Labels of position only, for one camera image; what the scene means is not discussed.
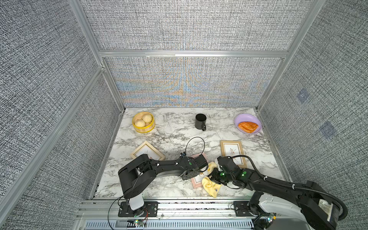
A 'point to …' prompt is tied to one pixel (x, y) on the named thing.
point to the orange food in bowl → (247, 126)
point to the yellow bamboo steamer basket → (148, 127)
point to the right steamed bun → (147, 118)
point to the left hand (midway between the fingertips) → (197, 174)
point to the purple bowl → (247, 117)
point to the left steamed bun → (140, 123)
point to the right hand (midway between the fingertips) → (205, 174)
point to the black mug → (200, 121)
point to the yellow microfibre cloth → (212, 187)
